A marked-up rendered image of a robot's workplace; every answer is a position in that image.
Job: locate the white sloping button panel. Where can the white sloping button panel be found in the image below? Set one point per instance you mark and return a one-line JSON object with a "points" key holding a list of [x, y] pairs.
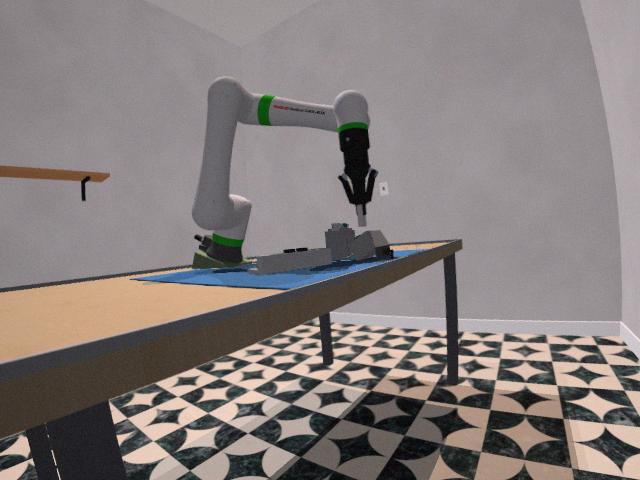
{"points": [[364, 246]]}

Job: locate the blue flat mat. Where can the blue flat mat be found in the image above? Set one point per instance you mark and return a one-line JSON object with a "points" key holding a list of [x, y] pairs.
{"points": [[276, 281]]}

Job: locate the dark table edge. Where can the dark table edge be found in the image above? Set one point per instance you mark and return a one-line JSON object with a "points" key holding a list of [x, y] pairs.
{"points": [[42, 361]]}

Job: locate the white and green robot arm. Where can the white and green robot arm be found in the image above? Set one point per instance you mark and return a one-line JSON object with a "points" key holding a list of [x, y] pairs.
{"points": [[228, 100]]}

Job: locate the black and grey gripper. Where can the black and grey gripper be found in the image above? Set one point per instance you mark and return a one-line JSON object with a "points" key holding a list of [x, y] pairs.
{"points": [[357, 160]]}

